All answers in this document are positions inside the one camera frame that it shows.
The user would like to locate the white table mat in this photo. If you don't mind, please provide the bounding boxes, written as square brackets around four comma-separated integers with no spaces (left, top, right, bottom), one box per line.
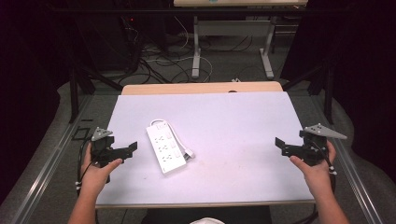
[95,91,315,207]

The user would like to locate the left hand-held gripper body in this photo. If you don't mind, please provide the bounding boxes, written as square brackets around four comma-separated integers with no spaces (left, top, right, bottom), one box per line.
[90,126,134,168]

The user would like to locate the white power strip cable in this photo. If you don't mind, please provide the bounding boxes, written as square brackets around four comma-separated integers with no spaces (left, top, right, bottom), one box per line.
[149,119,196,160]

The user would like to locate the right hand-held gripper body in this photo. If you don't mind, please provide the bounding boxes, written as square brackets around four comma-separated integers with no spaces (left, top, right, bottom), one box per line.
[280,122,348,167]

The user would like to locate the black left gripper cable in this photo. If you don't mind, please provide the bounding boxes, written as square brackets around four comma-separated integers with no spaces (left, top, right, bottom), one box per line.
[75,136,94,198]

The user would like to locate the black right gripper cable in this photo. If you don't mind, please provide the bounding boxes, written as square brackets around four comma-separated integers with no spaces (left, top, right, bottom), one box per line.
[292,141,338,224]

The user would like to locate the white desk with metal legs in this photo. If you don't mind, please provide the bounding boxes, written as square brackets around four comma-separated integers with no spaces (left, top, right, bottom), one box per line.
[173,0,309,80]

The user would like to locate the person's dark clothing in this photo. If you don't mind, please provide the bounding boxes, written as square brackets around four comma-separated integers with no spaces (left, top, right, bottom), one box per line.
[141,205,274,224]

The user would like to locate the black metal frame stand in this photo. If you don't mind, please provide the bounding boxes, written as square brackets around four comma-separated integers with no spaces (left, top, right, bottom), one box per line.
[68,66,124,124]
[281,62,335,125]

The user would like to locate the bundle of floor cables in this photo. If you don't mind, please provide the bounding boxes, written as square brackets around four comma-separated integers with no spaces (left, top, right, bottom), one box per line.
[120,15,219,85]

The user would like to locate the white power strip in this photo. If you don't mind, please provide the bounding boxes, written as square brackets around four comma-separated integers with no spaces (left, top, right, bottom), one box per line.
[146,121,188,175]

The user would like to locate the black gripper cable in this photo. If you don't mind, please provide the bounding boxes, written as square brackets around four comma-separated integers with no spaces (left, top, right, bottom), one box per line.
[75,136,94,198]
[292,141,338,224]

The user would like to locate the person's right hand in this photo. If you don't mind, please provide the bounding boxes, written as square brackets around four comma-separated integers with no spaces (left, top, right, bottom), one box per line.
[289,140,337,199]

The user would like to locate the person's left hand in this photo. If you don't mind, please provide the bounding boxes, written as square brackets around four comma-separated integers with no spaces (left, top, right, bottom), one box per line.
[79,143,123,199]

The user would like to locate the aluminium floor rail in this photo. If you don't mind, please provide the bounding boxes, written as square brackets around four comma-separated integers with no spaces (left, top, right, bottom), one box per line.
[306,96,386,224]
[10,94,94,224]

